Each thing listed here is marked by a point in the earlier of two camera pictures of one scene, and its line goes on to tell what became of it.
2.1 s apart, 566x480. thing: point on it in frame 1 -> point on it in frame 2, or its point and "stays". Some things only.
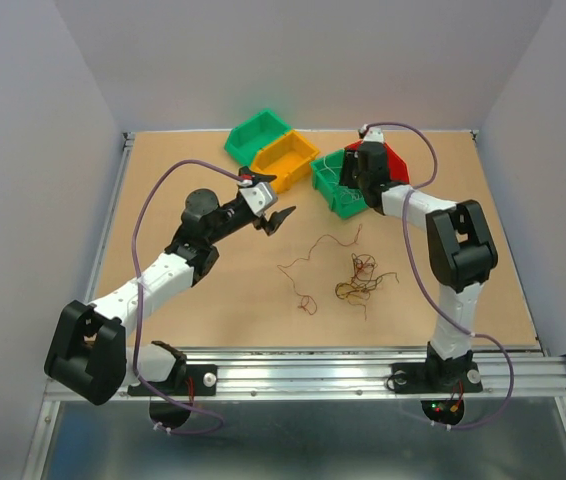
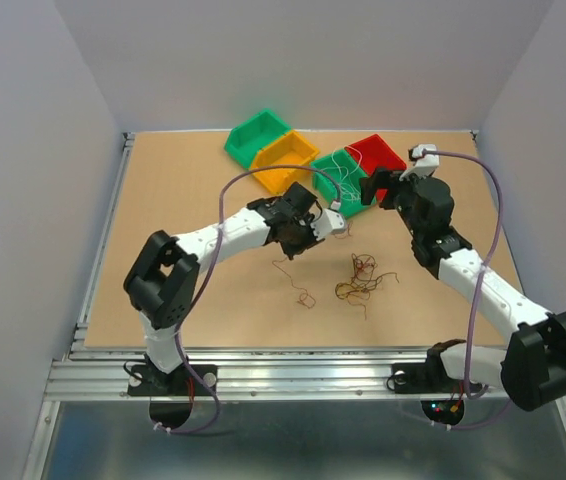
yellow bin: (287, 158) stays
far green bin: (244, 140) stays
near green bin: (326, 181) stays
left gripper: (274, 221) -> (309, 242)
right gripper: (351, 158) -> (383, 179)
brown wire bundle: (363, 280) stays
